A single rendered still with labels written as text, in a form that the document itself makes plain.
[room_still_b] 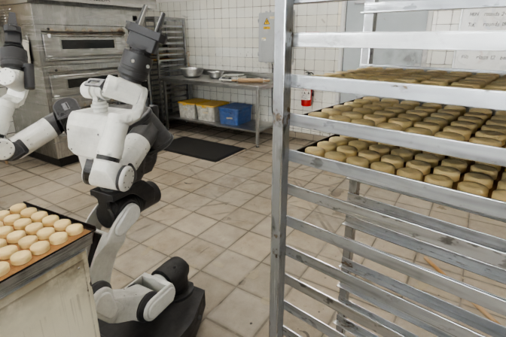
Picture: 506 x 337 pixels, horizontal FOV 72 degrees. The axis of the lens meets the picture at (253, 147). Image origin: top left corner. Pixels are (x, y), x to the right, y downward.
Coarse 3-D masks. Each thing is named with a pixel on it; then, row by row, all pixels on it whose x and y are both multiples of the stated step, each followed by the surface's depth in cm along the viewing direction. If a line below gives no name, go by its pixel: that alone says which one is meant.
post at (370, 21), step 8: (368, 0) 105; (376, 0) 105; (368, 16) 106; (376, 16) 107; (368, 24) 107; (368, 48) 109; (368, 56) 109; (352, 184) 123; (352, 192) 124; (352, 232) 128; (344, 256) 133; (352, 256) 133; (344, 296) 137; (336, 328) 144
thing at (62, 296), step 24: (72, 264) 111; (24, 288) 98; (48, 288) 105; (72, 288) 112; (0, 312) 93; (24, 312) 99; (48, 312) 106; (72, 312) 114; (0, 336) 94; (24, 336) 100; (48, 336) 107; (72, 336) 115; (96, 336) 124
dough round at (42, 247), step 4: (32, 244) 103; (36, 244) 103; (40, 244) 103; (44, 244) 103; (48, 244) 103; (32, 248) 101; (36, 248) 101; (40, 248) 101; (44, 248) 102; (48, 248) 103; (32, 252) 101; (36, 252) 101; (40, 252) 101; (44, 252) 102
